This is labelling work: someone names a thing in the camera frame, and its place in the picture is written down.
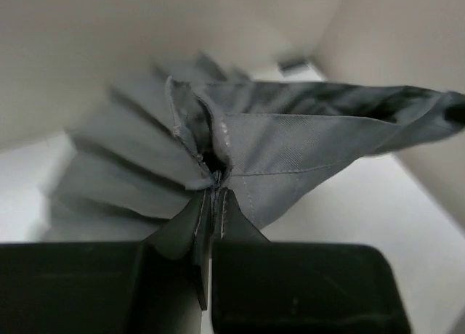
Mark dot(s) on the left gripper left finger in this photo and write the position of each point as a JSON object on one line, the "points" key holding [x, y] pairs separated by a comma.
{"points": [[155, 285]]}

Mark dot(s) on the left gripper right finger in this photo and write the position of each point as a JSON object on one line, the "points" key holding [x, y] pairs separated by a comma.
{"points": [[260, 286]]}

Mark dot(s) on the grey pleated skirt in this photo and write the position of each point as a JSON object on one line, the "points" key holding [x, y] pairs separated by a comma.
{"points": [[189, 127]]}

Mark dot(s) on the right blue table label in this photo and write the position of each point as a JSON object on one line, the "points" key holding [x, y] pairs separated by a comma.
{"points": [[290, 66]]}

